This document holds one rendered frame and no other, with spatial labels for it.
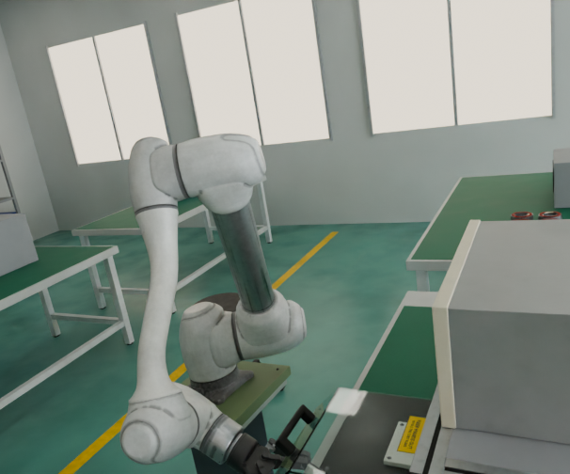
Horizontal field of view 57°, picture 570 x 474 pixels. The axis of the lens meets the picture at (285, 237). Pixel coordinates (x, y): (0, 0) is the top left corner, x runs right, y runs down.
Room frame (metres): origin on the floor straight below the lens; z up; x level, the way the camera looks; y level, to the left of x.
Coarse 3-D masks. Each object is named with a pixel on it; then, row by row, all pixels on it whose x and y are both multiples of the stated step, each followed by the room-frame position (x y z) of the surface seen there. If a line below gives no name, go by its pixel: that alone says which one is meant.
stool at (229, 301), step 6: (216, 294) 2.84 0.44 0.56; (222, 294) 2.83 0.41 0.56; (228, 294) 2.81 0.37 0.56; (234, 294) 2.79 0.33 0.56; (204, 300) 2.78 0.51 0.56; (210, 300) 2.77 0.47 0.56; (216, 300) 2.75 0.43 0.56; (222, 300) 2.74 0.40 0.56; (228, 300) 2.73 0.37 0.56; (234, 300) 2.71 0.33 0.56; (222, 306) 2.66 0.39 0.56; (228, 306) 2.65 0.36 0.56; (234, 306) 2.63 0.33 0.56; (258, 360) 2.90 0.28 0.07
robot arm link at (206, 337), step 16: (208, 304) 1.51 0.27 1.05; (192, 320) 1.46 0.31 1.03; (208, 320) 1.46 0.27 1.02; (224, 320) 1.48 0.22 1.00; (192, 336) 1.44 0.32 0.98; (208, 336) 1.44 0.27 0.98; (224, 336) 1.44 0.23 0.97; (192, 352) 1.44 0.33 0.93; (208, 352) 1.43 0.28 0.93; (224, 352) 1.43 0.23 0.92; (192, 368) 1.44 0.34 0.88; (208, 368) 1.43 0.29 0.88; (224, 368) 1.45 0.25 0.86
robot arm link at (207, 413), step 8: (176, 384) 1.04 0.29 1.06; (184, 392) 1.01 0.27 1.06; (192, 392) 1.02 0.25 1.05; (192, 400) 0.98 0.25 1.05; (200, 400) 1.00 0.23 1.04; (208, 400) 1.02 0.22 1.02; (200, 408) 0.97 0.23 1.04; (208, 408) 0.99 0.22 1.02; (216, 408) 1.01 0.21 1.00; (200, 416) 0.95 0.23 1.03; (208, 416) 0.97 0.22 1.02; (216, 416) 0.98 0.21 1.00; (200, 424) 0.94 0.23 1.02; (208, 424) 0.96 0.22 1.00; (200, 432) 0.94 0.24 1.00; (208, 432) 0.96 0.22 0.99; (200, 440) 0.95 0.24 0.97
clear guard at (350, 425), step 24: (336, 408) 0.85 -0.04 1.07; (360, 408) 0.84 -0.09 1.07; (384, 408) 0.83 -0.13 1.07; (408, 408) 0.82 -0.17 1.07; (312, 432) 0.80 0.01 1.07; (336, 432) 0.79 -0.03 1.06; (360, 432) 0.78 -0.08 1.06; (384, 432) 0.77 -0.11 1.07; (312, 456) 0.73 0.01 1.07; (336, 456) 0.73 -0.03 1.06; (360, 456) 0.72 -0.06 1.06; (384, 456) 0.71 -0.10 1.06; (408, 456) 0.70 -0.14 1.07
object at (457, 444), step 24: (432, 408) 0.74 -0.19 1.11; (432, 432) 0.68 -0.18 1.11; (456, 432) 0.68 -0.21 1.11; (480, 432) 0.67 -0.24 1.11; (432, 456) 0.63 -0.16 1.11; (456, 456) 0.62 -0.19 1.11; (480, 456) 0.62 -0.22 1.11; (504, 456) 0.61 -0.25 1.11; (528, 456) 0.60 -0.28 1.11; (552, 456) 0.60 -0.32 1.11
